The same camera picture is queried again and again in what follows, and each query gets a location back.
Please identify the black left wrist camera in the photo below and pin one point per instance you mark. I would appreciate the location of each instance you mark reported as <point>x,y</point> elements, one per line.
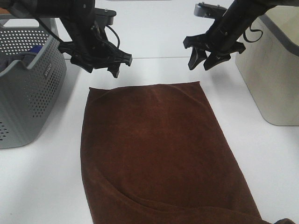
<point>105,17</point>

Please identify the beige plastic basket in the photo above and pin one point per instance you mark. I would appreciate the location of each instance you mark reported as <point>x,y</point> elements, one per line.
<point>270,65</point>

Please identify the grey cloth in basket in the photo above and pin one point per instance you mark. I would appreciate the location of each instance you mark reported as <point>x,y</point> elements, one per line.
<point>26,59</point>

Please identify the brown towel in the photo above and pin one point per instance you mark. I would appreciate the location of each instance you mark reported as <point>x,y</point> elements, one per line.
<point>156,154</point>

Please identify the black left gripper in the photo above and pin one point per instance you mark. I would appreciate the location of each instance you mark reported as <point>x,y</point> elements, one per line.
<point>90,48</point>

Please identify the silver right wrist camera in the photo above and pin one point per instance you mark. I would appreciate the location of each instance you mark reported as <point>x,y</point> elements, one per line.
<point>209,11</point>

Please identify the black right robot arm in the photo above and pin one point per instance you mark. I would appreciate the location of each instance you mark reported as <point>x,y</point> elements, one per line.
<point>256,8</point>

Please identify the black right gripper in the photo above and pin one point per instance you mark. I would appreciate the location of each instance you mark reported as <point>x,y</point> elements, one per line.
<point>220,40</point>

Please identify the grey perforated plastic basket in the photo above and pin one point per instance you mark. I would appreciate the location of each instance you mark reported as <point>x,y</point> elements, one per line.
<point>28,93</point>

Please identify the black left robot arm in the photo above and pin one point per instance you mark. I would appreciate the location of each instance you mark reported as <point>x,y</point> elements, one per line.
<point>73,10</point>

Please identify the blue cloth in basket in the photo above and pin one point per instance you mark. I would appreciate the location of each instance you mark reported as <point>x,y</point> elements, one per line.
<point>35,49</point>

